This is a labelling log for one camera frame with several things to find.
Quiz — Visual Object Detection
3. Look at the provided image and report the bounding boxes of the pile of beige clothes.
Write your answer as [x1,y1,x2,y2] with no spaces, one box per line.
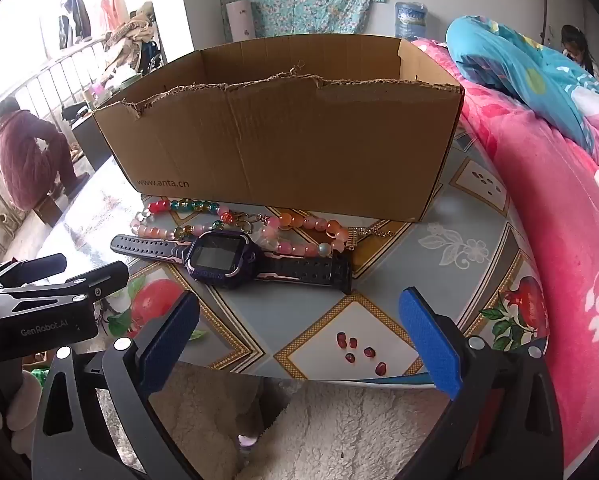
[104,2,155,68]

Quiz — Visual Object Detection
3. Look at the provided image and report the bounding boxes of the hanging pink garment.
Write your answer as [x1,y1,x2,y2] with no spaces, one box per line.
[97,0,130,36]

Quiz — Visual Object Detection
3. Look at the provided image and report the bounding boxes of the white cylindrical bin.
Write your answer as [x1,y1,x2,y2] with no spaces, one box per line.
[226,1,256,43]

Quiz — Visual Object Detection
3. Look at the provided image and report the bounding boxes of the person's left hand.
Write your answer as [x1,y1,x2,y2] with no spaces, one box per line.
[4,372,43,443]

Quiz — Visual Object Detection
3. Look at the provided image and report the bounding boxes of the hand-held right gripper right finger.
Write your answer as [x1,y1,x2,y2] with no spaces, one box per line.
[398,286,565,480]

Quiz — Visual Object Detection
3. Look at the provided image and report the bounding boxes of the purple black smartwatch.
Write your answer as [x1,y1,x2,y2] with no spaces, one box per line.
[110,230,353,295]

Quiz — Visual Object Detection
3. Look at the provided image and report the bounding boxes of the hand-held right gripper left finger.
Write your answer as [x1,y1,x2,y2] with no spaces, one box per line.
[32,290,200,480]

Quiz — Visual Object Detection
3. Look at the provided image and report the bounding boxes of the hanging dark jacket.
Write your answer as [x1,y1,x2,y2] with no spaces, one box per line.
[57,0,91,51]

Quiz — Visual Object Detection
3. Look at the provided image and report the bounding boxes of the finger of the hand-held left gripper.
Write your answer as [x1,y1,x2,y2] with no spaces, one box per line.
[0,261,129,321]
[0,254,68,293]

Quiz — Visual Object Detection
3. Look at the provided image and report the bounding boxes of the blue patterned pillow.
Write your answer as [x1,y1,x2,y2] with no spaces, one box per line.
[445,15,599,156]

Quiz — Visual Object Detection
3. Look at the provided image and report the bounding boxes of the pink floral blanket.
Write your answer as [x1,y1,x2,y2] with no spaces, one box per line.
[412,37,599,471]

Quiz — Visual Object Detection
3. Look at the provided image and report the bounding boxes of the white fleece garment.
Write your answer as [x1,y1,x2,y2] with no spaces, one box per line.
[94,360,455,480]

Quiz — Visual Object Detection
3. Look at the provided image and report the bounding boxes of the brown cardboard box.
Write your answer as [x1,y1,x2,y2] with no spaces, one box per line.
[92,35,465,223]

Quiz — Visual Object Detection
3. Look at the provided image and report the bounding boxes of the pink bead bracelet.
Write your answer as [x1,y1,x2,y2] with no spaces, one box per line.
[260,212,351,257]

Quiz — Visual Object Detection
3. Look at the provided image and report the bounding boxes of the multicolour glass bead bracelet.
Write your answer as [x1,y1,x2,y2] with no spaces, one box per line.
[130,199,238,241]

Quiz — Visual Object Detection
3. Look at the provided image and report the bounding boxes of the wooden stool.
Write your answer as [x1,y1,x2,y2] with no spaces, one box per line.
[32,192,73,226]

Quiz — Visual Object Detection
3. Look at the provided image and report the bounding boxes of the silver abacus pendant with chain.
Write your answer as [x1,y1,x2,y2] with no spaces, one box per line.
[349,225,395,251]

